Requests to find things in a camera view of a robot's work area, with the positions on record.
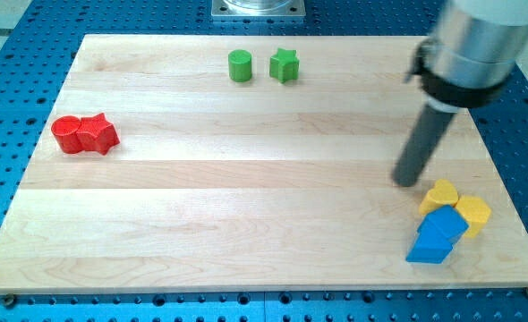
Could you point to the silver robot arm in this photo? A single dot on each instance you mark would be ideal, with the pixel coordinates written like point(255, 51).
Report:
point(468, 56)

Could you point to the light wooden board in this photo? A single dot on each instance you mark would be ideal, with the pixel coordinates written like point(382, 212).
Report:
point(249, 186)

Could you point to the green star block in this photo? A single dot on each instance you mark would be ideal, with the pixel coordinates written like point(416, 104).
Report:
point(284, 65)

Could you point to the green cylinder block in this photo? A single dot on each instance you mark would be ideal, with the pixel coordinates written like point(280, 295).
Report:
point(239, 65)

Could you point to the red star block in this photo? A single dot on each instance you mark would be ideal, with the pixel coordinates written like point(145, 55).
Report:
point(97, 134)

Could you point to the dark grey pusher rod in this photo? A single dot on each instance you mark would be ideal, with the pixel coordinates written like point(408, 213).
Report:
point(425, 136)

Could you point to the yellow heart block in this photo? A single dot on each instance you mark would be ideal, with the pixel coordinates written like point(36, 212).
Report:
point(443, 193)

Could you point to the blue cube block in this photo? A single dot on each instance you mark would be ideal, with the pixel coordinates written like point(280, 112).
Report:
point(445, 221)

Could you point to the blue triangle block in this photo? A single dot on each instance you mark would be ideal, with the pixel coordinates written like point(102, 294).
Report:
point(430, 247)

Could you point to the red cylinder block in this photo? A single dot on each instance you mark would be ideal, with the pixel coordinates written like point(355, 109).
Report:
point(64, 130)

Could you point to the yellow hexagon block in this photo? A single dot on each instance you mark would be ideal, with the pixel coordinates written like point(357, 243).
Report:
point(475, 211)

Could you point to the blue perforated breadboard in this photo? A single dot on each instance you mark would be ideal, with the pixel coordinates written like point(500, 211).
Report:
point(43, 37)

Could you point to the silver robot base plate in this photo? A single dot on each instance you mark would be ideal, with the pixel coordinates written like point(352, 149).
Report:
point(257, 8)

